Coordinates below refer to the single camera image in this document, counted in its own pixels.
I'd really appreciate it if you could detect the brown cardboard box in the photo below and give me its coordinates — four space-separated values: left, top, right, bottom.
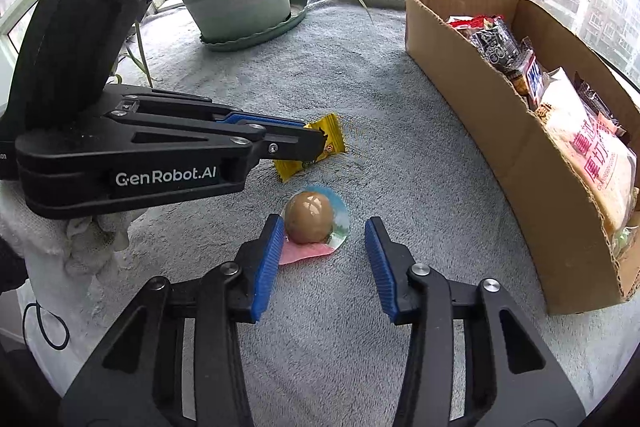
404 0 640 317

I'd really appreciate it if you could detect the grey blanket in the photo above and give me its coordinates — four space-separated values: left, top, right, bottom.
20 0 640 427

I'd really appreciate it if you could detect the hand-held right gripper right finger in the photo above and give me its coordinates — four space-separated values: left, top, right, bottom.
364 217 587 427

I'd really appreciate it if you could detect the green pot saucer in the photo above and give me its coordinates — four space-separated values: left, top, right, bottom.
200 0 308 52

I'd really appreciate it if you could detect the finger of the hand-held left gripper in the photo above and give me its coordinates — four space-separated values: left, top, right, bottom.
105 89 306 130
112 113 327 160

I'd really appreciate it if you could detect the person's left hand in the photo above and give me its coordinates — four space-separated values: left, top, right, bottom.
0 196 136 277

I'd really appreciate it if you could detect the red snack packet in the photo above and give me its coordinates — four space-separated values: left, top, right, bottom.
446 13 503 32

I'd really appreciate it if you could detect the black cable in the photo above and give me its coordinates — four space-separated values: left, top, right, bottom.
22 302 70 350

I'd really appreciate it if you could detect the brown egg packet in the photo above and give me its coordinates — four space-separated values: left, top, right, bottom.
279 186 350 265

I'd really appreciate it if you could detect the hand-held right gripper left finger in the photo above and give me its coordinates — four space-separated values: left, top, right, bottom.
59 213 286 427

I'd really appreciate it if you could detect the sliced bread packet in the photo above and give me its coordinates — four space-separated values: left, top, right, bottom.
534 67 640 235

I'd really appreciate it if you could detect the yellow candy packet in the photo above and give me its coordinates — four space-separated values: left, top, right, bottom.
274 113 347 182

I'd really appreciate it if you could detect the clear packet of dark snacks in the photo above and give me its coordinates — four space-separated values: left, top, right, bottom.
572 73 630 138

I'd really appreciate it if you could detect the brown chocolate bar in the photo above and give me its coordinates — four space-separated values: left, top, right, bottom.
507 49 547 102

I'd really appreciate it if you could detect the green egg-shaped snack packet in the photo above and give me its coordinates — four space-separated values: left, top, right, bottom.
612 227 640 258

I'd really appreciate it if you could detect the black white printed snack packet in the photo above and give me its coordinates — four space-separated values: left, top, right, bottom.
469 19 522 75

